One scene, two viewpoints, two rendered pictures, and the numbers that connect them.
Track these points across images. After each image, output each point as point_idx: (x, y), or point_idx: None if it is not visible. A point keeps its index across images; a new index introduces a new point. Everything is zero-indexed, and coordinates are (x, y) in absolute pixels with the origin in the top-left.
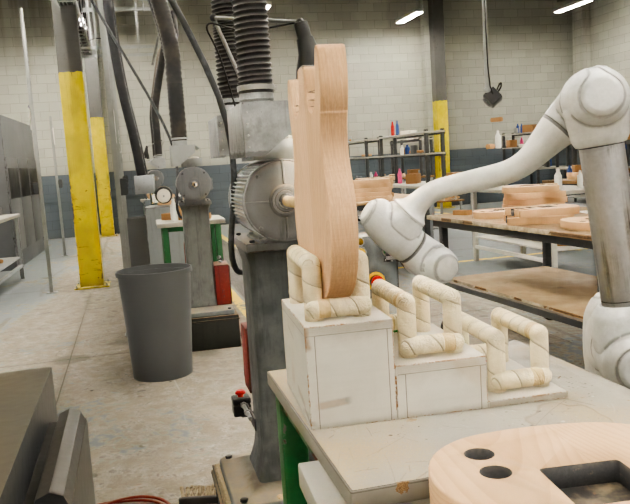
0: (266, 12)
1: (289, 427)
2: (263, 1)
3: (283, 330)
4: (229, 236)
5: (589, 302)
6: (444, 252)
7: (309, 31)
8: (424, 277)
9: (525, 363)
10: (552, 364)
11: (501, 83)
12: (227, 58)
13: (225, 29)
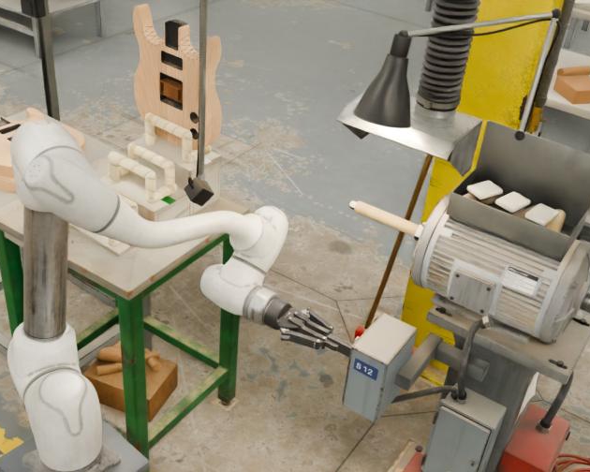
0: (441, 15)
1: None
2: (437, 0)
3: (220, 171)
4: None
5: (89, 382)
6: (209, 267)
7: (390, 48)
8: (143, 167)
9: (100, 254)
10: (82, 257)
11: (188, 179)
12: None
13: None
